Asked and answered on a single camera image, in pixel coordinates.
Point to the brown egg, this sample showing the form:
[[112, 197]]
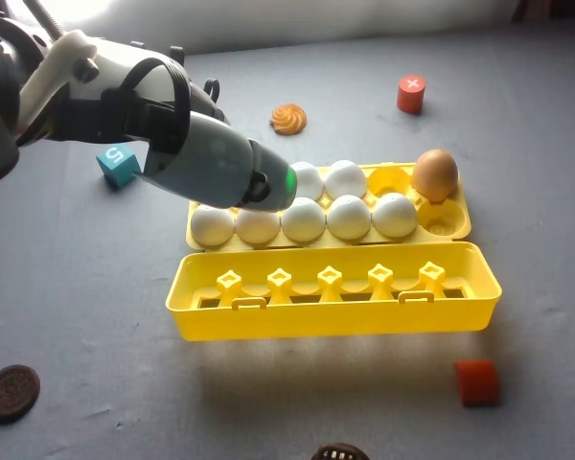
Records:
[[435, 173]]

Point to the yellow plastic egg box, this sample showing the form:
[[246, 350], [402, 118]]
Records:
[[335, 316]]

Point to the orange swirl cookie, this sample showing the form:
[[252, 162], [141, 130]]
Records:
[[288, 120]]

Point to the red cylinder block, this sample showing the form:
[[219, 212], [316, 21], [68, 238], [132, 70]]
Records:
[[410, 96]]

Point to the blue number cube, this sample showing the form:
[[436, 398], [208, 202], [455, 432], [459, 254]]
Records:
[[117, 165]]

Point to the grey table cloth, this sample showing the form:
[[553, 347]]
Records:
[[100, 297]]

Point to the white backdrop cloth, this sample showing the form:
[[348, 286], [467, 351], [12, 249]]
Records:
[[316, 16]]

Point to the brown toy basket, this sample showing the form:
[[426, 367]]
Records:
[[340, 453]]

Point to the red arch block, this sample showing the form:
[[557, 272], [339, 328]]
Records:
[[477, 383]]

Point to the chocolate sandwich cookie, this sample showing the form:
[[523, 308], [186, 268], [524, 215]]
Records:
[[12, 394]]

